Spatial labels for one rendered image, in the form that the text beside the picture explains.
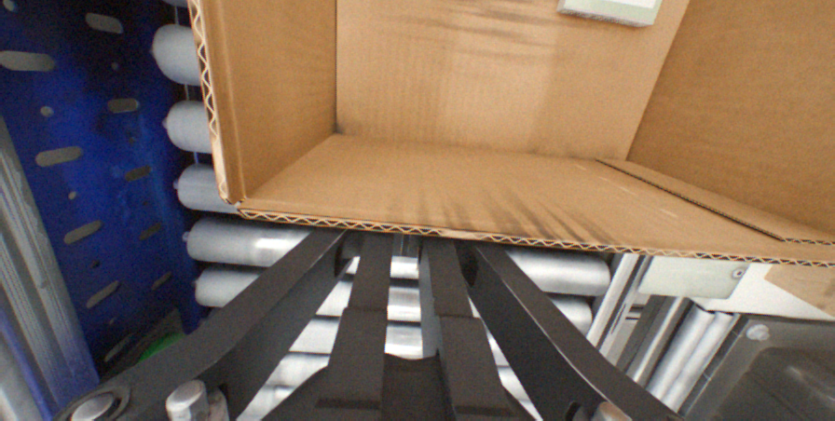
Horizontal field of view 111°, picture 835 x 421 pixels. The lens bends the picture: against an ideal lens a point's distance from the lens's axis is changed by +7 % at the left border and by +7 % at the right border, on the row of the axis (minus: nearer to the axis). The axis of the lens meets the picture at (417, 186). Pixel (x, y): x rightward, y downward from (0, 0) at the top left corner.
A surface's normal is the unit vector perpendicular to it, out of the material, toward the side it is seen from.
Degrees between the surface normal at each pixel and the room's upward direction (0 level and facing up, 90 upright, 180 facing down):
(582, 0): 0
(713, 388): 0
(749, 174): 90
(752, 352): 0
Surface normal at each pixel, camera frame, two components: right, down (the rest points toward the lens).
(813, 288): -0.99, -0.11
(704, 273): 0.04, 0.35
